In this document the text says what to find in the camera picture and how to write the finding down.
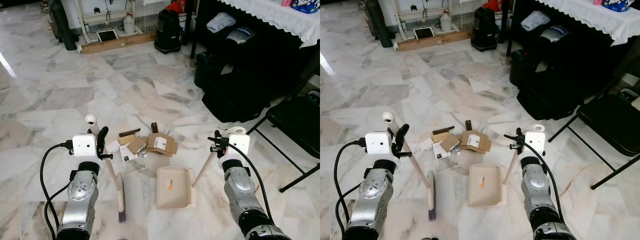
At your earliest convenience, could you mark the beige long-handled dustpan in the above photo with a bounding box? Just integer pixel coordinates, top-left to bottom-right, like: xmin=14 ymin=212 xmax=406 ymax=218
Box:
xmin=155 ymin=126 xmax=248 ymax=210
xmin=468 ymin=123 xmax=547 ymax=207

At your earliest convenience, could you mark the clear plastic container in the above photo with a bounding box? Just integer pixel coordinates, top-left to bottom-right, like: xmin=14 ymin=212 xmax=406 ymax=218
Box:
xmin=432 ymin=145 xmax=462 ymax=173
xmin=119 ymin=149 xmax=149 ymax=176

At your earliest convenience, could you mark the small brown cardboard piece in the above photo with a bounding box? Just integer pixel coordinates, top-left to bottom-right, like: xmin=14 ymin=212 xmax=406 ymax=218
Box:
xmin=126 ymin=136 xmax=147 ymax=155
xmin=440 ymin=134 xmax=461 ymax=152

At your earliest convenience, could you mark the flat labelled cardboard box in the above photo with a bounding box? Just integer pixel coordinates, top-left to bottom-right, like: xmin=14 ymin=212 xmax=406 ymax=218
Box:
xmin=459 ymin=130 xmax=493 ymax=154
xmin=146 ymin=133 xmax=179 ymax=157

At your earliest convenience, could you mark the large black duffel bag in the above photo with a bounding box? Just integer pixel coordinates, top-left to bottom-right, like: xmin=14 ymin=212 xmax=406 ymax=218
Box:
xmin=202 ymin=70 xmax=281 ymax=123
xmin=516 ymin=70 xmax=596 ymax=121

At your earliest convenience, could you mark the small black bag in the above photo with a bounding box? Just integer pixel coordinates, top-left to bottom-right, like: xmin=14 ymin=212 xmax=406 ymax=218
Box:
xmin=194 ymin=50 xmax=224 ymax=91
xmin=509 ymin=47 xmax=539 ymax=87

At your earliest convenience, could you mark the black folding chair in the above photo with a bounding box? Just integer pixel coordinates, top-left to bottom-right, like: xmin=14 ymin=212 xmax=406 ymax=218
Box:
xmin=247 ymin=75 xmax=321 ymax=194
xmin=547 ymin=70 xmax=640 ymax=190

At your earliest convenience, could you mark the long flat cardboard box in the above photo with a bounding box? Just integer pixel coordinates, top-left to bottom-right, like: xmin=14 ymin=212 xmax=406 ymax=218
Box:
xmin=80 ymin=32 xmax=157 ymax=55
xmin=396 ymin=29 xmax=474 ymax=53

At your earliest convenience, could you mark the white framed dark panel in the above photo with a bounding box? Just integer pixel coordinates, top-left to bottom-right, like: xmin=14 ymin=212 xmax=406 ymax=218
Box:
xmin=97 ymin=28 xmax=120 ymax=44
xmin=413 ymin=26 xmax=436 ymax=41

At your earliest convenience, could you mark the grey printed bag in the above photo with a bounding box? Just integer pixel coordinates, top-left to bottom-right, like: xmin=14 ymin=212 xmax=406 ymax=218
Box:
xmin=226 ymin=27 xmax=256 ymax=47
xmin=540 ymin=25 xmax=571 ymax=45

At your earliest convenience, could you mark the black cylindrical tube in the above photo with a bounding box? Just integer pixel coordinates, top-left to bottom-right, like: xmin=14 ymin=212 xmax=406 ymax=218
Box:
xmin=364 ymin=0 xmax=396 ymax=49
xmin=48 ymin=0 xmax=79 ymax=52

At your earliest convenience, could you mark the white metal rack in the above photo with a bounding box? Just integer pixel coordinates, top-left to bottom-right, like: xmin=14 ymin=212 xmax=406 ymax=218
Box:
xmin=390 ymin=0 xmax=481 ymax=42
xmin=74 ymin=0 xmax=166 ymax=45

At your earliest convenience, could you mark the black canister vacuum cleaner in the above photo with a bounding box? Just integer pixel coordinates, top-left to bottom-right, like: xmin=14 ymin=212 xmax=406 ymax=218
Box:
xmin=471 ymin=6 xmax=501 ymax=52
xmin=153 ymin=8 xmax=184 ymax=55

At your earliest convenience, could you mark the white printed bag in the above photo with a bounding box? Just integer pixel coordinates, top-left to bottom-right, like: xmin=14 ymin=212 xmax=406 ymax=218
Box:
xmin=206 ymin=12 xmax=237 ymax=34
xmin=520 ymin=10 xmax=551 ymax=32

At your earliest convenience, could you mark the white lace tablecloth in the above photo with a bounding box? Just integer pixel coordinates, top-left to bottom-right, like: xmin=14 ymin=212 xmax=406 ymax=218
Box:
xmin=537 ymin=0 xmax=640 ymax=47
xmin=216 ymin=0 xmax=321 ymax=48

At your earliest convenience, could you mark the blue patterned box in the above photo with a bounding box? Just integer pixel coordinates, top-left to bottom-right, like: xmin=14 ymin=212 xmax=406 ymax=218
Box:
xmin=602 ymin=0 xmax=637 ymax=12
xmin=290 ymin=0 xmax=321 ymax=14

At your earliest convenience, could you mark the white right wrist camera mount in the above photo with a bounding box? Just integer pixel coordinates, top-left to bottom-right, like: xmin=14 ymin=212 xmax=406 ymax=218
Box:
xmin=523 ymin=131 xmax=546 ymax=157
xmin=220 ymin=133 xmax=251 ymax=163

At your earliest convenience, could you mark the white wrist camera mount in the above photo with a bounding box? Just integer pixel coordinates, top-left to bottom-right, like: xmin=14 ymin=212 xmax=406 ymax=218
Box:
xmin=364 ymin=131 xmax=393 ymax=162
xmin=72 ymin=134 xmax=99 ymax=159
xmin=220 ymin=133 xmax=251 ymax=163
xmin=523 ymin=131 xmax=546 ymax=157

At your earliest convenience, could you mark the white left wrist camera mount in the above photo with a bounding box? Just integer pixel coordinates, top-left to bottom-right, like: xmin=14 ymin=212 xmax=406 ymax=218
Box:
xmin=364 ymin=131 xmax=393 ymax=162
xmin=72 ymin=134 xmax=99 ymax=159

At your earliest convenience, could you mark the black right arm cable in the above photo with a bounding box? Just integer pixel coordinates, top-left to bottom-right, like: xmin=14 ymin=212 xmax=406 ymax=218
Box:
xmin=208 ymin=136 xmax=273 ymax=223
xmin=503 ymin=133 xmax=566 ymax=223

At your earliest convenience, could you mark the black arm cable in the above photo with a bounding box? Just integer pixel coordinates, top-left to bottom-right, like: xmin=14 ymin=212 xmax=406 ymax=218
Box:
xmin=208 ymin=136 xmax=273 ymax=223
xmin=503 ymin=133 xmax=566 ymax=223
xmin=40 ymin=141 xmax=76 ymax=240
xmin=332 ymin=139 xmax=368 ymax=240

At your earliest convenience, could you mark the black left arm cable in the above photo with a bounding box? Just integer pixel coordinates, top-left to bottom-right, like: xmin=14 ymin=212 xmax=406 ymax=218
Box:
xmin=40 ymin=141 xmax=76 ymax=240
xmin=332 ymin=139 xmax=368 ymax=240

